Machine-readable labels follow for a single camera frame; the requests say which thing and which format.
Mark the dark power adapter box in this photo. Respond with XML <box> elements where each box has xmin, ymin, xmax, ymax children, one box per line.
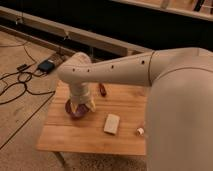
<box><xmin>37</xmin><ymin>60</ymin><xmax>55</xmax><ymax>73</ymax></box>

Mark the small black plug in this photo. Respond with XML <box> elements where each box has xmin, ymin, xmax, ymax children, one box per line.
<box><xmin>17</xmin><ymin>64</ymin><xmax>28</xmax><ymax>71</ymax></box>

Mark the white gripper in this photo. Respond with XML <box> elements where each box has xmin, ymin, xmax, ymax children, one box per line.
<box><xmin>69</xmin><ymin>83</ymin><xmax>96</xmax><ymax>115</ymax></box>

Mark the beige sponge block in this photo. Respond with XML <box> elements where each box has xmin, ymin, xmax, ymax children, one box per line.
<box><xmin>104</xmin><ymin>114</ymin><xmax>120</xmax><ymax>135</ymax></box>

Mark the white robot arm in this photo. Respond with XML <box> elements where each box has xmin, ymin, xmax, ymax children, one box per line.
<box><xmin>58</xmin><ymin>47</ymin><xmax>213</xmax><ymax>171</ymax></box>

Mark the wooden table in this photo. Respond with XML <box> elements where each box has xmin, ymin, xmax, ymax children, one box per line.
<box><xmin>37</xmin><ymin>81</ymin><xmax>147</xmax><ymax>156</ymax></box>

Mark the clear plastic bottle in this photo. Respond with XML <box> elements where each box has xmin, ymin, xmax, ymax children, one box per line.
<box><xmin>137</xmin><ymin>127</ymin><xmax>145</xmax><ymax>135</ymax></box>

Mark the purple bowl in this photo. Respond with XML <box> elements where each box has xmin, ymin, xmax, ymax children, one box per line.
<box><xmin>65</xmin><ymin>101</ymin><xmax>90</xmax><ymax>119</ymax></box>

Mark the black floor cable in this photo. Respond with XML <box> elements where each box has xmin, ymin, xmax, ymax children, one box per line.
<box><xmin>0</xmin><ymin>41</ymin><xmax>57</xmax><ymax>106</ymax></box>

